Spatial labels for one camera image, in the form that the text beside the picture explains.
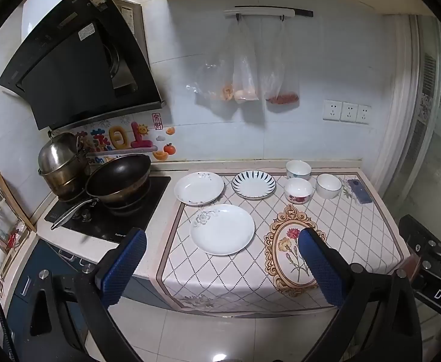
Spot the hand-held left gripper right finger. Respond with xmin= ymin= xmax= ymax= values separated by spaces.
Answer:
xmin=298 ymin=227 xmax=423 ymax=362

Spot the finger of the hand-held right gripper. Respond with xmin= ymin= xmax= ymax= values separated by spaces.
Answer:
xmin=398 ymin=214 xmax=441 ymax=251

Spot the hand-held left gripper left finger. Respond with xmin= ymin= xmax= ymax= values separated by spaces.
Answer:
xmin=3 ymin=227 xmax=147 ymax=362

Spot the white bowl with blue rim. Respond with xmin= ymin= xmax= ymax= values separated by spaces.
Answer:
xmin=316 ymin=173 xmax=343 ymax=200

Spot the blue smartphone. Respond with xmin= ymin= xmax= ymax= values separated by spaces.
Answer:
xmin=347 ymin=179 xmax=374 ymax=205

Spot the diamond pattern floral tablecloth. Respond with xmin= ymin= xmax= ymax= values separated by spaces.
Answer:
xmin=149 ymin=167 xmax=406 ymax=314

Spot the blue kitchen cabinet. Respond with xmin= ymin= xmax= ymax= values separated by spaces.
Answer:
xmin=2 ymin=238 xmax=170 ymax=362

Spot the black glass cooktop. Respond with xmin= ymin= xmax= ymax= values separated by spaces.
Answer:
xmin=44 ymin=175 xmax=172 ymax=243

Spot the glass sliding door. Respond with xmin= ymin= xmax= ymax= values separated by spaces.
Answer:
xmin=371 ymin=14 xmax=441 ymax=212

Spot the white bowl with red flowers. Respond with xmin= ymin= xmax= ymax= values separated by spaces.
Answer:
xmin=283 ymin=177 xmax=314 ymax=205

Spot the dark wok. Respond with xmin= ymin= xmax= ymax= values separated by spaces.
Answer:
xmin=85 ymin=153 xmax=152 ymax=206

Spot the large white floral plate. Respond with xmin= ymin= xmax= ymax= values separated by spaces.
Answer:
xmin=190 ymin=204 xmax=256 ymax=256

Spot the white bowl with blue pattern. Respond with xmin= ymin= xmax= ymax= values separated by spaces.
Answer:
xmin=285 ymin=160 xmax=312 ymax=181

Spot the white plate with blue stripes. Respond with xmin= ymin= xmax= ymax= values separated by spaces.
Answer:
xmin=231 ymin=170 xmax=277 ymax=200

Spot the small white floral plate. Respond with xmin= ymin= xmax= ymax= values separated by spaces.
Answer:
xmin=174 ymin=171 xmax=225 ymax=206

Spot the wooden cutting board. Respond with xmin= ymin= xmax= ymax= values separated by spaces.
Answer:
xmin=0 ymin=170 xmax=37 ymax=232

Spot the stainless steel steamer pot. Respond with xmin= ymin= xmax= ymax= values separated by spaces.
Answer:
xmin=37 ymin=131 xmax=93 ymax=202

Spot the clear plastic bag with red contents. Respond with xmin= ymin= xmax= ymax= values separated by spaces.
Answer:
xmin=263 ymin=19 xmax=300 ymax=107

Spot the black range hood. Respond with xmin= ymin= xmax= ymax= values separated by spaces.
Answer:
xmin=0 ymin=0 xmax=167 ymax=132

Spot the frying pan with steel handle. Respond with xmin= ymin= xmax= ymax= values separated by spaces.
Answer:
xmin=50 ymin=194 xmax=149 ymax=231

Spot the white wall outlet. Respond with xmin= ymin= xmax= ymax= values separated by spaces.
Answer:
xmin=322 ymin=99 xmax=344 ymax=122
xmin=356 ymin=104 xmax=372 ymax=125
xmin=340 ymin=102 xmax=359 ymax=123

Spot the colourful wall sticker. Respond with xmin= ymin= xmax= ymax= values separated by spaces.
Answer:
xmin=75 ymin=112 xmax=177 ymax=167

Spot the white wall hook rail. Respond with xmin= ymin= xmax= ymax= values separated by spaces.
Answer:
xmin=223 ymin=5 xmax=314 ymax=21

